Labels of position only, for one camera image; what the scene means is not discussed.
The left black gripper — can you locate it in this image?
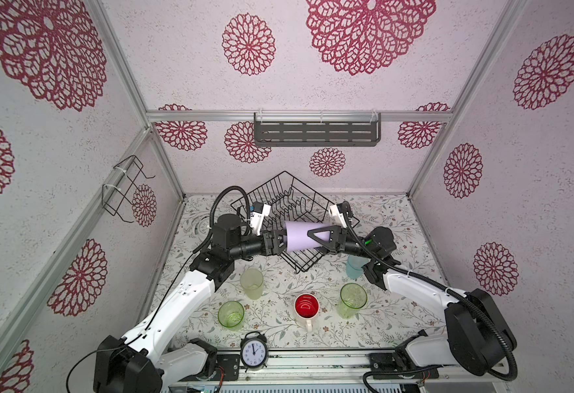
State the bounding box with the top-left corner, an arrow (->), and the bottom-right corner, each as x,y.
229,228 -> 296,261

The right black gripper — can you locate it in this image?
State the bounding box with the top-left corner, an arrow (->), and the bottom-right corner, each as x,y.
306,232 -> 376,265

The lavender plastic cup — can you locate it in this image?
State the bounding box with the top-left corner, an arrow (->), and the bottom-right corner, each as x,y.
285,221 -> 323,252

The teal transparent cup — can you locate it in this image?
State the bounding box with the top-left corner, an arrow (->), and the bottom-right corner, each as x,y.
346,255 -> 370,280

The pale yellow textured cup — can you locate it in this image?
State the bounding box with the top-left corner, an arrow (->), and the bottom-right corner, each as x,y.
240,268 -> 264,300

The green transparent cup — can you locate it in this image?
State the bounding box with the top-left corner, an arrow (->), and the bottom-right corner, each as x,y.
218,301 -> 244,330
336,283 -> 368,319

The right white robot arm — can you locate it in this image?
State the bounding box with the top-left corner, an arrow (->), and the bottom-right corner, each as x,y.
307,226 -> 519,382

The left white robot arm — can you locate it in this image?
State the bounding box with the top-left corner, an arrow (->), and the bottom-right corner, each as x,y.
93,214 -> 289,392

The red white mug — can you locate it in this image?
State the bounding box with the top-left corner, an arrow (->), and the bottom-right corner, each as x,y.
294,293 -> 320,332

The white round gauge clock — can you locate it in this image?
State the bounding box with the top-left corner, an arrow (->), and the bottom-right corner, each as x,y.
194,215 -> 210,237

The black alarm clock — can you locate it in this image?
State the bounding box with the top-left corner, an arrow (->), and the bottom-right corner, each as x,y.
240,331 -> 269,371

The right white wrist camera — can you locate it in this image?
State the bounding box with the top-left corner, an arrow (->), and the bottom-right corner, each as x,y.
328,204 -> 348,229

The black wire dish rack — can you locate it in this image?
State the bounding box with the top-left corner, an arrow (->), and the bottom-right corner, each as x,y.
227,171 -> 364,273

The right black corrugated cable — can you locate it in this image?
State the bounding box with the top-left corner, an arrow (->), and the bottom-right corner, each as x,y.
340,205 -> 519,383

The black corrugated cable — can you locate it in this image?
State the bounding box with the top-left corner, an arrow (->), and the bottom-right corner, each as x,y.
208,185 -> 252,232
340,205 -> 519,383

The left black corrugated cable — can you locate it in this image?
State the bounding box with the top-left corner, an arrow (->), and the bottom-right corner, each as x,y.
208,185 -> 252,232

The grey wall shelf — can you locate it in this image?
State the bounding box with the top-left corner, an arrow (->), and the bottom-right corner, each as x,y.
253,113 -> 381,147

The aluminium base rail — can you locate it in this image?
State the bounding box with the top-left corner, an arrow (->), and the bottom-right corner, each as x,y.
168,347 -> 504,393

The black wire wall holder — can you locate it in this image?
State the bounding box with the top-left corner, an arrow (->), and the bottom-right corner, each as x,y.
100,155 -> 157,228

